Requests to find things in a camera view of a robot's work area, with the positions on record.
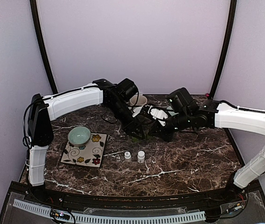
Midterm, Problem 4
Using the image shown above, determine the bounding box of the black frame post left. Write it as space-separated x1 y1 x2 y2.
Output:
29 0 58 94

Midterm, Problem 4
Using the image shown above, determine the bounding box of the black braided cable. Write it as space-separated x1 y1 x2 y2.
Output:
22 102 36 148

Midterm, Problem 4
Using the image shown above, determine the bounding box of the white pill bottle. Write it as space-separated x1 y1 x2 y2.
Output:
137 151 145 163
124 151 132 161

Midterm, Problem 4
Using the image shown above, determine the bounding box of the black frame post right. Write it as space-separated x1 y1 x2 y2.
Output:
208 0 237 99

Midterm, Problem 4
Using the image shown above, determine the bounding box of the white pill bottle left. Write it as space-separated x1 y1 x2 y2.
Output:
124 151 132 161

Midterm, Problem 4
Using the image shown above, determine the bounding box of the white mug with coral pattern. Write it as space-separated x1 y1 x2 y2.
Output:
129 95 147 106

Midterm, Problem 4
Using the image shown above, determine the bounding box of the white pill bottle right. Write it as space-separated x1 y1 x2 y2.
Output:
137 151 145 163

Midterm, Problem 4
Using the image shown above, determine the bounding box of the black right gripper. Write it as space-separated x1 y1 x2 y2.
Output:
149 110 193 142

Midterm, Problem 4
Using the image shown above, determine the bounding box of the black front table rail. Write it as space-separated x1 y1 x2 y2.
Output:
1 181 265 215

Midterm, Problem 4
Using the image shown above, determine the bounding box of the square floral plate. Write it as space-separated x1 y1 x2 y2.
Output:
60 133 108 168

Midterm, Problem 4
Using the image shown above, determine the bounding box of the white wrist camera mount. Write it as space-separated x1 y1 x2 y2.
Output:
147 105 169 126
132 106 143 118

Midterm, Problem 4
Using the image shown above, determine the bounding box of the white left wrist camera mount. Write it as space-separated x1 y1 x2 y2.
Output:
132 106 143 118

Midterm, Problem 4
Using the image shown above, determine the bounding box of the plain celadon green bowl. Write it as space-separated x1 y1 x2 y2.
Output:
68 126 91 146

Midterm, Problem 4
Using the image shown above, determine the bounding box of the white slotted cable duct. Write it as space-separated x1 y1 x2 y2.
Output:
13 199 206 224

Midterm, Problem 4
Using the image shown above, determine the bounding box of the green weekly pill organizer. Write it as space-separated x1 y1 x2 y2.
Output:
132 135 154 142

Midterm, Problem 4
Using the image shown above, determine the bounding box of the black frame post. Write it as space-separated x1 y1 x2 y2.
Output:
208 0 237 99
29 0 58 94

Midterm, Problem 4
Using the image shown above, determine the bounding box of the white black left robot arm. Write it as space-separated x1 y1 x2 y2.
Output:
22 78 145 203

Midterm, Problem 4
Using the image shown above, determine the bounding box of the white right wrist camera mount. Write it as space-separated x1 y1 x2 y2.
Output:
147 105 169 126

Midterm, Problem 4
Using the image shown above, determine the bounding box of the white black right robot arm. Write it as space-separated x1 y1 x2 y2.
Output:
148 88 265 203

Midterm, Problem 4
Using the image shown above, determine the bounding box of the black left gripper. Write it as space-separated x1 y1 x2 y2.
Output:
107 99 146 140

